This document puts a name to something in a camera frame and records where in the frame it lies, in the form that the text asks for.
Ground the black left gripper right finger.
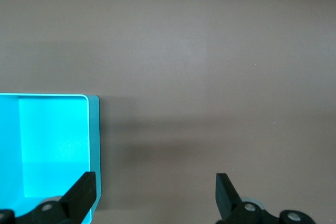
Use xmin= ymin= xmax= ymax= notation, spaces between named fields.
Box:
xmin=215 ymin=173 xmax=316 ymax=224

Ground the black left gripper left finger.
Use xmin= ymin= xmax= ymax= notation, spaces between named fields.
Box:
xmin=0 ymin=171 xmax=97 ymax=224

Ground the teal plastic storage bin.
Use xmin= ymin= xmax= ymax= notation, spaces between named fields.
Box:
xmin=0 ymin=93 xmax=102 ymax=224

